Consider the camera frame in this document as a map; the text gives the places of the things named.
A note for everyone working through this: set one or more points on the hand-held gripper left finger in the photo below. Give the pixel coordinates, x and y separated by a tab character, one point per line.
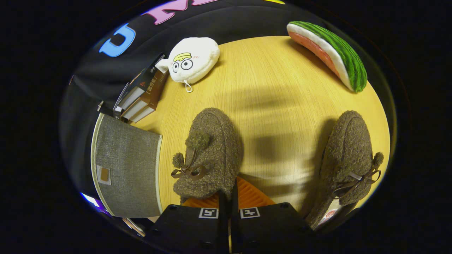
190	229

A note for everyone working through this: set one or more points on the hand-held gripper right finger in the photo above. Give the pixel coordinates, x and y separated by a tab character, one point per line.
268	229

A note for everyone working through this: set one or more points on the brown fuzzy shoe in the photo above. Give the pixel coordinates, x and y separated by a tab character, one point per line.
349	141
219	141

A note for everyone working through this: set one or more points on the grey fabric storage box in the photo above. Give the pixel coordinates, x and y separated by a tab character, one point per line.
127	158

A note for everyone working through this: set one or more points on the lit monitor screen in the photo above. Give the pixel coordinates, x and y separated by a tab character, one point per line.
92	201

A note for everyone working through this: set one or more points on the brown hardcover book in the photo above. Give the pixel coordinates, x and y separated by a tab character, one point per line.
153	97

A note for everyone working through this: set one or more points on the silver clip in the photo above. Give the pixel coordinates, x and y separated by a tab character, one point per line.
100	106

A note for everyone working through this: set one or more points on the dark hardcover book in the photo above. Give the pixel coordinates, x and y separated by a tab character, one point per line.
141	83

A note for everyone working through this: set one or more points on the white plush toy with face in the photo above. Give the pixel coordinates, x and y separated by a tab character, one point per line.
197	56

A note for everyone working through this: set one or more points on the watermelon slice plush toy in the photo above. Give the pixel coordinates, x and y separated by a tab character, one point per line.
339	53

